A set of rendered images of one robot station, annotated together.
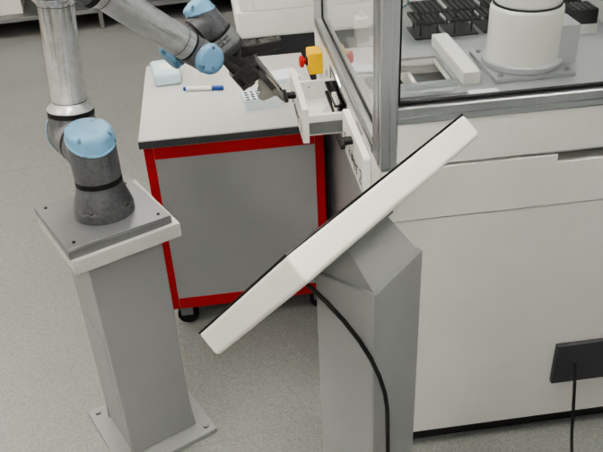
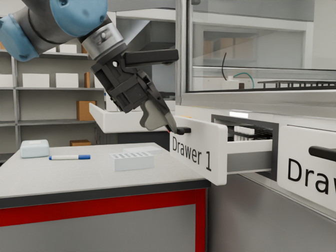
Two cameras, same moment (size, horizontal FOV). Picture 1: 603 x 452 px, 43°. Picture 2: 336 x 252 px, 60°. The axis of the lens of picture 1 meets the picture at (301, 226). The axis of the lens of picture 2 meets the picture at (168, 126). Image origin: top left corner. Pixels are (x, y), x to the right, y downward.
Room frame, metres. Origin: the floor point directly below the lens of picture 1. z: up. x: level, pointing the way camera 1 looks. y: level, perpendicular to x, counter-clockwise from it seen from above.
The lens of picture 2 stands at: (1.41, 0.17, 0.98)
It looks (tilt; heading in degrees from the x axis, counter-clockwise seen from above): 6 degrees down; 349
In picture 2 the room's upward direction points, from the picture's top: straight up
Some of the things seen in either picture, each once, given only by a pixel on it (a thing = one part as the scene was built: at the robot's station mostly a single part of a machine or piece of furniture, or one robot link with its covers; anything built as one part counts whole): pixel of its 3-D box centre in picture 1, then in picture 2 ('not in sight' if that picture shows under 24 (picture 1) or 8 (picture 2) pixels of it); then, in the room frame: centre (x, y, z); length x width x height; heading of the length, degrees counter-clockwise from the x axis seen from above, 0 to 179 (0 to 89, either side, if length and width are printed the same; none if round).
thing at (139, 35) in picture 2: not in sight; (165, 77); (3.78, -0.29, 1.13); 1.78 x 1.14 x 0.45; 6
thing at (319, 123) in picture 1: (370, 100); (271, 143); (2.06, -0.22, 0.86); 0.40 x 0.26 x 0.06; 96
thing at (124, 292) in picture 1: (131, 330); not in sight; (1.66, 0.50, 0.38); 0.30 x 0.30 x 0.76; 32
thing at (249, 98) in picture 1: (261, 99); (131, 160); (2.31, 0.11, 0.78); 0.12 x 0.08 x 0.04; 101
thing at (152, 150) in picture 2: (279, 76); (142, 150); (2.51, 0.05, 0.77); 0.13 x 0.09 x 0.02; 109
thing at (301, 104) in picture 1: (299, 104); (192, 143); (2.03, -0.01, 0.87); 0.29 x 0.02 x 0.11; 6
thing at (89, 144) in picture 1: (91, 150); not in sight; (1.67, 0.50, 0.95); 0.13 x 0.12 x 0.14; 32
